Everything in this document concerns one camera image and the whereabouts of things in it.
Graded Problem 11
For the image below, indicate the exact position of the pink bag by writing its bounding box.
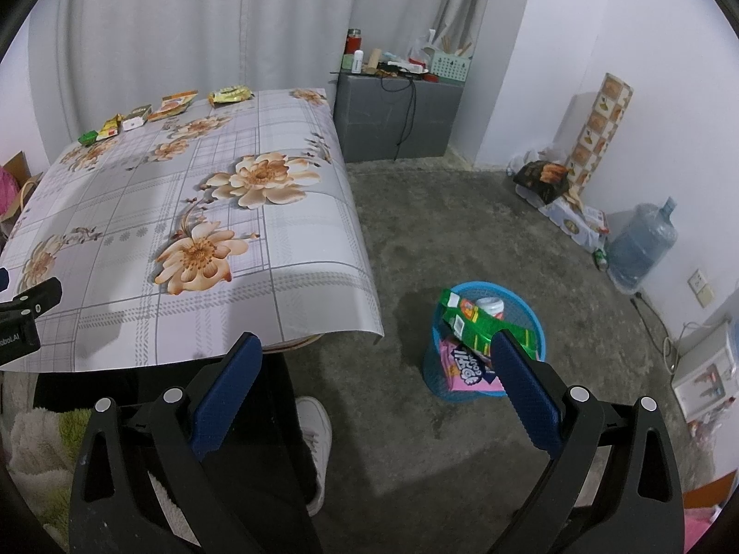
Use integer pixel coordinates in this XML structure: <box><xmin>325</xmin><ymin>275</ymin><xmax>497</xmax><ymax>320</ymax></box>
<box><xmin>0</xmin><ymin>164</ymin><xmax>21</xmax><ymax>217</ymax></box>

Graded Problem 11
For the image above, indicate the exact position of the orange cardboard box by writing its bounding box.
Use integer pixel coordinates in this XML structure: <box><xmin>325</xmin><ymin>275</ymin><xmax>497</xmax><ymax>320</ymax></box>
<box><xmin>690</xmin><ymin>469</ymin><xmax>739</xmax><ymax>512</ymax></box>

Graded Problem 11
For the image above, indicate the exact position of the green snack packet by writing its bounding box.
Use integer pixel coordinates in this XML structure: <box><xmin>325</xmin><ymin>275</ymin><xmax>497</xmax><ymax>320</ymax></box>
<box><xmin>437</xmin><ymin>289</ymin><xmax>538</xmax><ymax>359</ymax></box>

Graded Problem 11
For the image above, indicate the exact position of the blue plastic waste basket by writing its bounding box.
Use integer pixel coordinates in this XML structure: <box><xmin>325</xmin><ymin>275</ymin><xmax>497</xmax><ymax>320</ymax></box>
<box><xmin>423</xmin><ymin>281</ymin><xmax>546</xmax><ymax>403</ymax></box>

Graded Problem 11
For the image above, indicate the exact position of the yellow green packet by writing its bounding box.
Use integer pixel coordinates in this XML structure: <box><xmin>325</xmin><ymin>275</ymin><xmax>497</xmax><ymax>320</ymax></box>
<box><xmin>208</xmin><ymin>86</ymin><xmax>255</xmax><ymax>108</ymax></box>

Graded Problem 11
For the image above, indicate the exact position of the wall socket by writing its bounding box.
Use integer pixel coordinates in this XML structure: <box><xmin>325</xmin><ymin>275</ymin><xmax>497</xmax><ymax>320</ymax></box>
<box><xmin>687</xmin><ymin>268</ymin><xmax>715</xmax><ymax>308</ymax></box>

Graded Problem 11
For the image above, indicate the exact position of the person's white shoe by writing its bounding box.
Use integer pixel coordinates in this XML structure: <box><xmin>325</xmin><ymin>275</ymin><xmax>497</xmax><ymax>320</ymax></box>
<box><xmin>294</xmin><ymin>395</ymin><xmax>333</xmax><ymax>517</ymax></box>

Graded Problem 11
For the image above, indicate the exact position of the white plastic bag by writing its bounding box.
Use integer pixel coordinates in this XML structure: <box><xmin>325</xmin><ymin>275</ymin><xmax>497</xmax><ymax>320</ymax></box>
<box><xmin>507</xmin><ymin>144</ymin><xmax>572</xmax><ymax>177</ymax></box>

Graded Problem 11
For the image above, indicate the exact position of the fluffy white green rug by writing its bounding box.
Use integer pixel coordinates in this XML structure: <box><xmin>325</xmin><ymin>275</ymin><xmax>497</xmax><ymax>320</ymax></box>
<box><xmin>0</xmin><ymin>407</ymin><xmax>191</xmax><ymax>554</ymax></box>

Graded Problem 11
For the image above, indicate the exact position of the orange printed packet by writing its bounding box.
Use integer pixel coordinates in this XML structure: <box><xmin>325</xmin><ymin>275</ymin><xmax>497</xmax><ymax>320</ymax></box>
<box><xmin>147</xmin><ymin>90</ymin><xmax>198</xmax><ymax>122</ymax></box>

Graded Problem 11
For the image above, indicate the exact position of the grey cabinet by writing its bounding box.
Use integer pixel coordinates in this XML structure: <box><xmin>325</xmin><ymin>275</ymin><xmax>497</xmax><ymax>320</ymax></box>
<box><xmin>335</xmin><ymin>69</ymin><xmax>466</xmax><ymax>163</ymax></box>

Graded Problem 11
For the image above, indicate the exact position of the patterned paper roll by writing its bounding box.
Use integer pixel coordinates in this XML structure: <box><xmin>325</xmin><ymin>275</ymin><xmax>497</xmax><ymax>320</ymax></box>
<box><xmin>563</xmin><ymin>72</ymin><xmax>634</xmax><ymax>193</ymax></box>

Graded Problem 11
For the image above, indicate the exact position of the white curtain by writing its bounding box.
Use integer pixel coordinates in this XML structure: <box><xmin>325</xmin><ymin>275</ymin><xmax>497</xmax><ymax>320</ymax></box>
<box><xmin>29</xmin><ymin>0</ymin><xmax>538</xmax><ymax>139</ymax></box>

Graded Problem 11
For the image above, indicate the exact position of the brown paper bag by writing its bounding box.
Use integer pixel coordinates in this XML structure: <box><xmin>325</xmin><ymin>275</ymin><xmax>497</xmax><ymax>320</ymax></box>
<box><xmin>0</xmin><ymin>150</ymin><xmax>44</xmax><ymax>226</ymax></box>

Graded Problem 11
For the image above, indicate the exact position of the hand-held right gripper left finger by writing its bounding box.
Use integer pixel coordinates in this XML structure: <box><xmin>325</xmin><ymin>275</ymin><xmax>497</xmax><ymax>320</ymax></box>
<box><xmin>68</xmin><ymin>331</ymin><xmax>263</xmax><ymax>554</ymax></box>

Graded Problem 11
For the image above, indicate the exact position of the pink snack packet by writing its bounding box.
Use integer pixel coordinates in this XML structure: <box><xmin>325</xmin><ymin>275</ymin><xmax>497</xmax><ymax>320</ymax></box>
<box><xmin>439</xmin><ymin>339</ymin><xmax>504</xmax><ymax>393</ymax></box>

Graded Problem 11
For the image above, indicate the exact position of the black printed snack bag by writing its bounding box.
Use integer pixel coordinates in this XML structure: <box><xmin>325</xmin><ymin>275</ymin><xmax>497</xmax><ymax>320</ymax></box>
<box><xmin>513</xmin><ymin>160</ymin><xmax>572</xmax><ymax>204</ymax></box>

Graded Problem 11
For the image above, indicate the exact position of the person's dark trouser leg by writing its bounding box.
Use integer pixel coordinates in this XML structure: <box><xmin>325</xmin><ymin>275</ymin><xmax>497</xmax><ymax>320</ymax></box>
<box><xmin>254</xmin><ymin>352</ymin><xmax>324</xmax><ymax>554</ymax></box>

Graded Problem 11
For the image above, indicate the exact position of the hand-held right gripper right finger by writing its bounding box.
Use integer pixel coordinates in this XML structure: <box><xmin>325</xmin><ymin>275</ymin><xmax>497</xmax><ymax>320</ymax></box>
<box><xmin>488</xmin><ymin>329</ymin><xmax>687</xmax><ymax>554</ymax></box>

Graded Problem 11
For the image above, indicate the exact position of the mint plastic basket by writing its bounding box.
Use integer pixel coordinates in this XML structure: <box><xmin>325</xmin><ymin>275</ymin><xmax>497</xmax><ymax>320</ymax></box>
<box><xmin>430</xmin><ymin>49</ymin><xmax>473</xmax><ymax>80</ymax></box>

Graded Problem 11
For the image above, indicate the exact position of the black cable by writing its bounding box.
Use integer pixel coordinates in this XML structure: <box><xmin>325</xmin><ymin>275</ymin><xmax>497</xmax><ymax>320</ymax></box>
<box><xmin>378</xmin><ymin>75</ymin><xmax>418</xmax><ymax>161</ymax></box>

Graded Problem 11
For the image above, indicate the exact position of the blue water jug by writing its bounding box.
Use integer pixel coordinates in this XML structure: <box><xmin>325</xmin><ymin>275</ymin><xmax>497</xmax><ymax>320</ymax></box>
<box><xmin>606</xmin><ymin>196</ymin><xmax>679</xmax><ymax>294</ymax></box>

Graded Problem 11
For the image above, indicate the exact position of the white appliance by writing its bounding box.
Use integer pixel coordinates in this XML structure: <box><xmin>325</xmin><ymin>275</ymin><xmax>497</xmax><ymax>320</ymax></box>
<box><xmin>671</xmin><ymin>320</ymin><xmax>739</xmax><ymax>423</ymax></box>

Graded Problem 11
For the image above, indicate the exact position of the floral grey tablecloth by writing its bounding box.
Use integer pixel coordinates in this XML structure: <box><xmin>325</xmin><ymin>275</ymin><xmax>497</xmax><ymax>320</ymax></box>
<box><xmin>0</xmin><ymin>88</ymin><xmax>387</xmax><ymax>373</ymax></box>

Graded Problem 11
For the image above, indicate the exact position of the white power cable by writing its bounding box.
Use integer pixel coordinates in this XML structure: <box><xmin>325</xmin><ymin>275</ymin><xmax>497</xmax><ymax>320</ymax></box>
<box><xmin>663</xmin><ymin>320</ymin><xmax>697</xmax><ymax>376</ymax></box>

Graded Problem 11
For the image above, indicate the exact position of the clear plastic bag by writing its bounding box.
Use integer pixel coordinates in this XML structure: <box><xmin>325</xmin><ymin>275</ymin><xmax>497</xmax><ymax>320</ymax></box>
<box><xmin>407</xmin><ymin>31</ymin><xmax>441</xmax><ymax>67</ymax></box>

